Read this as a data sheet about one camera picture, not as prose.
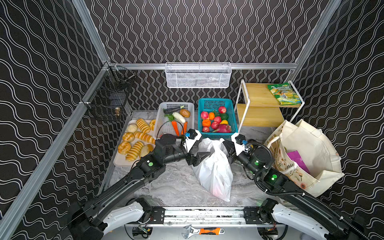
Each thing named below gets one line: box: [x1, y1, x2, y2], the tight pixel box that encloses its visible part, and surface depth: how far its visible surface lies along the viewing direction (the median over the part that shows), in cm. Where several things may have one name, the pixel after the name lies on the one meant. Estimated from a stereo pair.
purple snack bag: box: [286, 150, 311, 174], surface depth 80 cm
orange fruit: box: [202, 119, 211, 128], surface depth 109 cm
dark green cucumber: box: [163, 107, 181, 114], surface depth 115 cm
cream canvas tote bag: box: [266, 119, 345, 196], surface depth 75 cm
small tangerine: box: [209, 112, 215, 121], surface depth 113 cm
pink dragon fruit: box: [212, 124, 232, 133], surface depth 102 cm
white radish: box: [172, 112, 186, 124], surface depth 114 cm
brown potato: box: [179, 109, 191, 118], surface depth 115 cm
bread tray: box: [113, 119, 157, 167], surface depth 102 cm
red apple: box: [200, 111, 209, 119], surface depth 109 cm
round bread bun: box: [118, 140, 131, 155], surface depth 97 cm
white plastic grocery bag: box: [192, 138, 234, 202], surface depth 73 cm
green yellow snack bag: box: [267, 82, 302, 105], surface depth 81 cm
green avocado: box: [220, 113, 229, 121], surface depth 112 cm
